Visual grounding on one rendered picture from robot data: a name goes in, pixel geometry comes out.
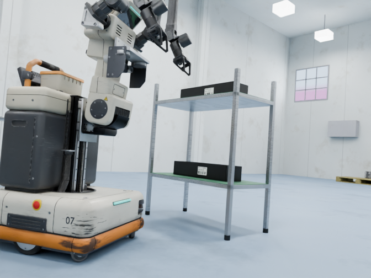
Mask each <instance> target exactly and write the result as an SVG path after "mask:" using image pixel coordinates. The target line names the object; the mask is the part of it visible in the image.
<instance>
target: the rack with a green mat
mask: <svg viewBox="0 0 371 278"><path fill-rule="evenodd" d="M240 75H241V69H240V68H235V73H234V89H233V92H225V93H216V94H208V95H199V96H194V97H185V98H177V99H168V100H159V101H158V93H159V84H157V83H156V84H155V88H154V96H153V111H152V125H151V140H150V155H149V170H148V178H147V193H146V207H145V214H146V215H150V205H151V190H152V177H157V178H164V179H170V180H177V181H183V182H185V183H184V199H183V211H184V212H187V206H188V189H189V183H194V184H200V185H207V186H213V187H217V188H224V189H227V196H226V214H225V231H224V240H230V235H231V218H232V200H233V190H234V189H264V188H265V196H264V215H263V233H268V227H269V208H270V197H271V178H272V158H273V139H274V120H275V100H276V90H277V82H276V81H271V99H270V100H267V99H263V98H259V97H256V96H253V95H249V94H245V93H241V92H240ZM158 106H163V107H167V108H172V109H178V110H184V111H189V126H188V142H187V158H186V161H187V162H190V158H191V149H192V132H193V116H194V112H196V111H211V110H226V109H232V117H231V134H230V151H229V169H228V179H227V182H225V181H218V180H210V179H203V178H195V177H188V176H183V175H176V174H173V173H153V160H154V152H155V137H156V122H157V107H158ZM264 106H270V110H269V129H268V148H267V167H266V183H258V182H253V181H245V180H242V181H234V173H235V155H236V137H237V120H238V110H239V109H241V108H256V107H264Z"/></svg>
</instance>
